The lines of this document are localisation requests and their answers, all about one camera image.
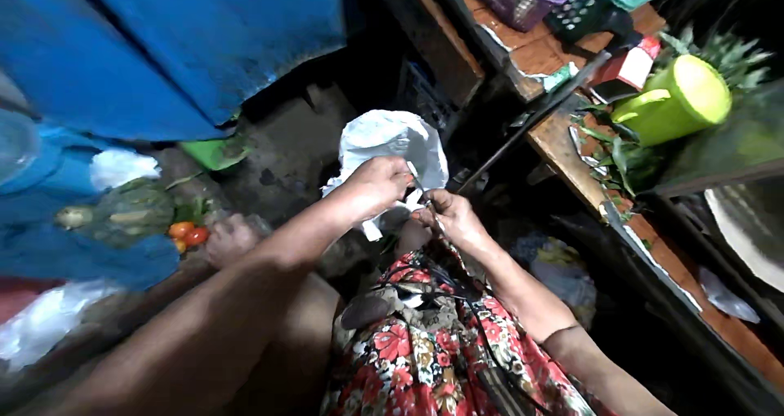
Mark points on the person's right hand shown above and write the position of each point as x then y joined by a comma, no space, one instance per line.
460,221

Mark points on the person's left hand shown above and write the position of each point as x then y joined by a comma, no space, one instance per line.
375,186

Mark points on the person's left fingers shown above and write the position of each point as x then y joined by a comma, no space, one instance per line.
402,172

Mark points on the person's right fingers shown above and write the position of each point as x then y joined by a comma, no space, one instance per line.
438,200

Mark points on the thin long grey piece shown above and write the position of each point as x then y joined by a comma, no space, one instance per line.
419,181

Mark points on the person's left forearm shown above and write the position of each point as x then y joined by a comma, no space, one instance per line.
306,232

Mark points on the person's right forearm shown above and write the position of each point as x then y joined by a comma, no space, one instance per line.
533,299

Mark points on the white sack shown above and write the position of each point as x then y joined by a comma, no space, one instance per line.
370,134

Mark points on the long thin metal rod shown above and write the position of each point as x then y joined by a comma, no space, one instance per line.
520,128

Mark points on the wooden shelf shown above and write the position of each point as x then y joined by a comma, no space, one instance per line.
566,146

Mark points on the yellowish white plastic bag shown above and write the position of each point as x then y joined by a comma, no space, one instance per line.
563,275

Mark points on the person's legs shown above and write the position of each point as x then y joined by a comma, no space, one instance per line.
401,355

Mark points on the green white wrapper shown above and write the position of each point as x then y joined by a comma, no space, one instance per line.
558,78

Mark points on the bright green plastic container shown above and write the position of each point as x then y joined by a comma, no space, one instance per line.
208,152

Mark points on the pile of green leaves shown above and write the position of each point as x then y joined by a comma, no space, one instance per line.
631,159

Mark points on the purple plastic basket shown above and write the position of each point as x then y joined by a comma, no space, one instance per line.
517,6

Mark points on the red tomato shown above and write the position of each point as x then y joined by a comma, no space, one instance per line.
197,236

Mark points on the orange tomato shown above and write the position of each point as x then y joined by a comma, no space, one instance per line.
179,245
181,229

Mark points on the dark green perforated basket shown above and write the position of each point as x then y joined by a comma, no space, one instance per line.
579,19

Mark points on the red and white box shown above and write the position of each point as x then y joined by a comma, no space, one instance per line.
631,67

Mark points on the large blue panel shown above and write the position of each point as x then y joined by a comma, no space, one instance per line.
184,48

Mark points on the lime green mug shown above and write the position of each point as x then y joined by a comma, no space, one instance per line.
674,107

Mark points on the green striped squash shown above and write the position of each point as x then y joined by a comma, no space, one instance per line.
132,211

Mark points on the crumpled white plastic bag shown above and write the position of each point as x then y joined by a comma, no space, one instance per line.
122,168

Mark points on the small clear plastic bag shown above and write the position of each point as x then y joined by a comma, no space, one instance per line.
729,296

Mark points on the large round pale-rimmed basin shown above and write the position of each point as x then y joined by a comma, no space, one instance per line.
747,232

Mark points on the spiky green leafy plant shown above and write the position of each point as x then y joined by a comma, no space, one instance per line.
735,61

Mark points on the blue plastic tub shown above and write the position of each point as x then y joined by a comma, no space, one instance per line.
61,165

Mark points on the large clear plastic bag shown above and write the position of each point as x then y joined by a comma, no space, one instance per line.
49,318

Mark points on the transparent round container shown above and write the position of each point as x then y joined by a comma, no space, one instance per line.
13,146

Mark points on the red cloth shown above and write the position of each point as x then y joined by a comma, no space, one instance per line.
24,293

